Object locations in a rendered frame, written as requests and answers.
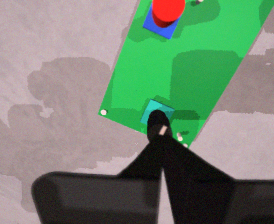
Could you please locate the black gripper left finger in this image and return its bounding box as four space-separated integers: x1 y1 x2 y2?
31 134 165 224

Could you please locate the green circuit board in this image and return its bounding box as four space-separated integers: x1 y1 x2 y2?
98 0 274 149

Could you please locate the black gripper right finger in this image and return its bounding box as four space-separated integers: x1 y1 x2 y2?
163 134 274 224

